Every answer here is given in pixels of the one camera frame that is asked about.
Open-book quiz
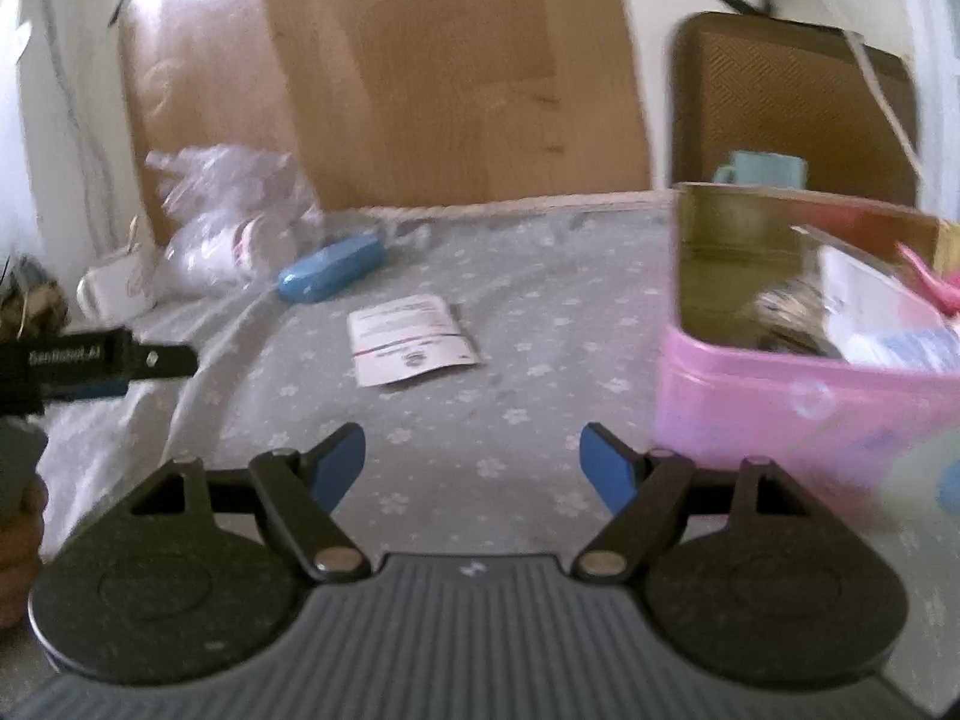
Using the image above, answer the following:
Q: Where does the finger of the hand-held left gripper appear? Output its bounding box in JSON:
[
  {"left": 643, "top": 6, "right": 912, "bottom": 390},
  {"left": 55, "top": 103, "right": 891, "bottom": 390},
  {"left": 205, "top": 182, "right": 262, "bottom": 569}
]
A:
[
  {"left": 124, "top": 343, "right": 200, "bottom": 383},
  {"left": 41, "top": 379, "right": 130, "bottom": 404}
]

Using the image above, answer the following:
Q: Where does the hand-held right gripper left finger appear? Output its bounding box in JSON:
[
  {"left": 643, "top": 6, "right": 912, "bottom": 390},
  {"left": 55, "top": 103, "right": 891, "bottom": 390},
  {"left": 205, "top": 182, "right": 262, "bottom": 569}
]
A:
[{"left": 124, "top": 422, "right": 372, "bottom": 584}]

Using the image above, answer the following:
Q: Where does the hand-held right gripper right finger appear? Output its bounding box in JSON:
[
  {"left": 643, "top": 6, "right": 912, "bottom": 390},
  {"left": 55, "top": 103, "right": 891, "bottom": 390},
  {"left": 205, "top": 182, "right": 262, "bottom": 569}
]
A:
[{"left": 574, "top": 422, "right": 837, "bottom": 584}]

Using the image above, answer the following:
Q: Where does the pink tin box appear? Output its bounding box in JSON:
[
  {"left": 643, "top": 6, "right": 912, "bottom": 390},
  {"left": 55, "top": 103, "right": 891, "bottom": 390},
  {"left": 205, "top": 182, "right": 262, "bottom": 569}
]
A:
[{"left": 651, "top": 181, "right": 960, "bottom": 515}]

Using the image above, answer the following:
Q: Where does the golden patterned soft item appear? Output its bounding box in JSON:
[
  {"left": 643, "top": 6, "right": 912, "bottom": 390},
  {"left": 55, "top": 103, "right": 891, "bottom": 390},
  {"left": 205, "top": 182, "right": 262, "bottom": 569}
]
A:
[{"left": 752, "top": 276, "right": 842, "bottom": 355}]

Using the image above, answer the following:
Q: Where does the pink cloth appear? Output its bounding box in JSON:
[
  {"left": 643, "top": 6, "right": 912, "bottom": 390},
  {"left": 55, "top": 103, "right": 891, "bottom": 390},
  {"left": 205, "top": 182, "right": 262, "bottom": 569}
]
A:
[{"left": 895, "top": 240, "right": 960, "bottom": 317}]

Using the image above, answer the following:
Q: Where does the person's left hand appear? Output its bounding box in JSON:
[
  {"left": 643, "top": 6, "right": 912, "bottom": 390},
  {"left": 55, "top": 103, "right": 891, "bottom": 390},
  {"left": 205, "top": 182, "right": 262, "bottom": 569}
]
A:
[{"left": 0, "top": 474, "right": 47, "bottom": 629}]

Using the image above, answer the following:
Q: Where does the dark woven item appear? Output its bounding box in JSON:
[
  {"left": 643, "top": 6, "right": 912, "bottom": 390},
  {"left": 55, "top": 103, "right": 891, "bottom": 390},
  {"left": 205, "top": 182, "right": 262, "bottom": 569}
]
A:
[{"left": 0, "top": 253, "right": 70, "bottom": 340}]

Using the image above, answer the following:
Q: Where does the white pouch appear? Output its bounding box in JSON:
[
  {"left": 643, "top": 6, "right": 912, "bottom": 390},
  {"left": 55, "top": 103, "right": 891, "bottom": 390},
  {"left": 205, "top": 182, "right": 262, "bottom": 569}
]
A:
[{"left": 77, "top": 250, "right": 161, "bottom": 320}]

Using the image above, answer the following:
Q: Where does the white paper packet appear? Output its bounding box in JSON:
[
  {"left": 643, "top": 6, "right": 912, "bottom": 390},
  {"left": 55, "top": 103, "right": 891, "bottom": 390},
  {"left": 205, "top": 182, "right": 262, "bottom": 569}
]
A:
[{"left": 346, "top": 294, "right": 481, "bottom": 389}]

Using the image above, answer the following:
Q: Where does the clear plastic bag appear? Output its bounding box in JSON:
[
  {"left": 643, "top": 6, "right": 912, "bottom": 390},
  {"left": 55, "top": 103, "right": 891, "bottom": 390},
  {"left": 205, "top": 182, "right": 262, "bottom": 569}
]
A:
[{"left": 145, "top": 145, "right": 325, "bottom": 295}]

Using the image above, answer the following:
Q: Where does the grey floral bedsheet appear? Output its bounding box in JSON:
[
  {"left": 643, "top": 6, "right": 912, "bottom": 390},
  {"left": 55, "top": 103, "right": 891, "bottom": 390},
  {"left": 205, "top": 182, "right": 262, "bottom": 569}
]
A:
[{"left": 34, "top": 199, "right": 960, "bottom": 691}]

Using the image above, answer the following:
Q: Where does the blue case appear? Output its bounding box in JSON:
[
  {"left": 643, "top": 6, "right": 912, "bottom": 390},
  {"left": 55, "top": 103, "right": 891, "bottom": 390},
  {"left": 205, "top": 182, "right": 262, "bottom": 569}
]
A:
[{"left": 277, "top": 234, "right": 388, "bottom": 305}]

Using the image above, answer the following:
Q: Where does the teal mug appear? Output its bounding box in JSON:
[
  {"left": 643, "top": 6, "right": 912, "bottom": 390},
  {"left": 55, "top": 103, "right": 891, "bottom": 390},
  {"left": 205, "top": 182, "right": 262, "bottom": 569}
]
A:
[{"left": 712, "top": 151, "right": 809, "bottom": 191}]

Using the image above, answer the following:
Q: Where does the wooden board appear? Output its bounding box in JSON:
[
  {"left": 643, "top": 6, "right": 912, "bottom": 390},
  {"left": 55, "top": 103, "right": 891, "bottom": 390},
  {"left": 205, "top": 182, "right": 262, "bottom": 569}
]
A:
[{"left": 116, "top": 0, "right": 652, "bottom": 245}]

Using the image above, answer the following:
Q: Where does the brown wooden chair back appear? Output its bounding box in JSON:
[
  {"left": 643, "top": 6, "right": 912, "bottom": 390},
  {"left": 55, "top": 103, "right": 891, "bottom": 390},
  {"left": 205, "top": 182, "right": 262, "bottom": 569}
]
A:
[{"left": 670, "top": 11, "right": 922, "bottom": 205}]

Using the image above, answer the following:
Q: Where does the grey wall cable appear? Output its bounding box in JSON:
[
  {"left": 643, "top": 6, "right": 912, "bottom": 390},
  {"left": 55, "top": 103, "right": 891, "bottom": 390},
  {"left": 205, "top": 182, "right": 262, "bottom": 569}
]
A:
[{"left": 34, "top": 0, "right": 117, "bottom": 260}]

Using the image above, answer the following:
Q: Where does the white cable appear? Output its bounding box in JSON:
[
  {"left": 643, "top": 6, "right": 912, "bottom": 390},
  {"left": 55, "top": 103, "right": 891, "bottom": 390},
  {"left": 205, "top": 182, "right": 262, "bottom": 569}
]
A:
[{"left": 787, "top": 0, "right": 925, "bottom": 175}]

